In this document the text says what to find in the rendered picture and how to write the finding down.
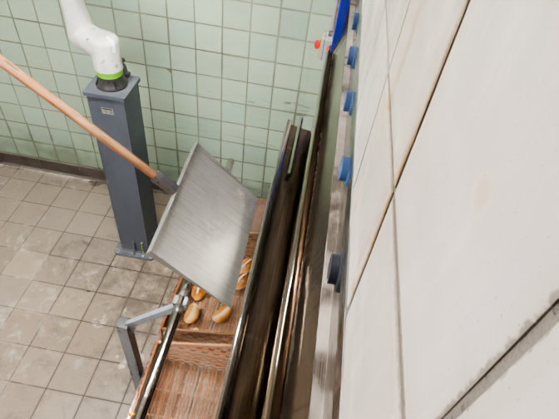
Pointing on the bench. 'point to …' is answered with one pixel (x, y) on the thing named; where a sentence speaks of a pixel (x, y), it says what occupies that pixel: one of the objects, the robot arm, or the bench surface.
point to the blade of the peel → (205, 226)
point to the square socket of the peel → (165, 183)
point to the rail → (251, 283)
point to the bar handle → (294, 150)
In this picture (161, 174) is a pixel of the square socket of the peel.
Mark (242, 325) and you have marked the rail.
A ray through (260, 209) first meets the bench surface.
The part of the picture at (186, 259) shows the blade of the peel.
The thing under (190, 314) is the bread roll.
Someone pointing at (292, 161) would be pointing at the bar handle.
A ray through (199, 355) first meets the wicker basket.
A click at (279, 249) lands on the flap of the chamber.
